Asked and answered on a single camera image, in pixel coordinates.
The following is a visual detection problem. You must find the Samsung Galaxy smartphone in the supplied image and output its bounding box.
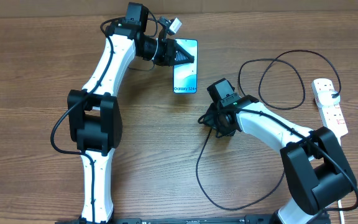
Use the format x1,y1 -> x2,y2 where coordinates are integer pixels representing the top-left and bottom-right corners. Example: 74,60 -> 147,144
173,39 -> 198,94

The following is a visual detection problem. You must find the white power strip cord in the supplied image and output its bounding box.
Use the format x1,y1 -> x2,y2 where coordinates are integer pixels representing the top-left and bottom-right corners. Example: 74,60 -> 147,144
336,198 -> 346,224

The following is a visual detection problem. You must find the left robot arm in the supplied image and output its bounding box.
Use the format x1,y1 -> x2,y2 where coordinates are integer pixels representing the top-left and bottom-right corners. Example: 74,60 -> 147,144
67,2 -> 196,223

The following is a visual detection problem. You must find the white power strip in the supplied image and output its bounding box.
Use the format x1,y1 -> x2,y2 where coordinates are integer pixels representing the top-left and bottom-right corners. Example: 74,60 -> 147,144
311,78 -> 348,140

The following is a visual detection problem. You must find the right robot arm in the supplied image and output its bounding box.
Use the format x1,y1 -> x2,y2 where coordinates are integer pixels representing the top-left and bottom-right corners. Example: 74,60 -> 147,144
198,78 -> 358,223

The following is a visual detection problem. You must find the white charger adapter plug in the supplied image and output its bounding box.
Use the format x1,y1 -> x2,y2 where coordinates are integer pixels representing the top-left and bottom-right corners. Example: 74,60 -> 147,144
315,90 -> 341,108

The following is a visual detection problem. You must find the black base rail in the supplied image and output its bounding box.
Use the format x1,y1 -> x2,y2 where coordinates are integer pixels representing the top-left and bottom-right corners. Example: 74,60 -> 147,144
55,213 -> 331,224

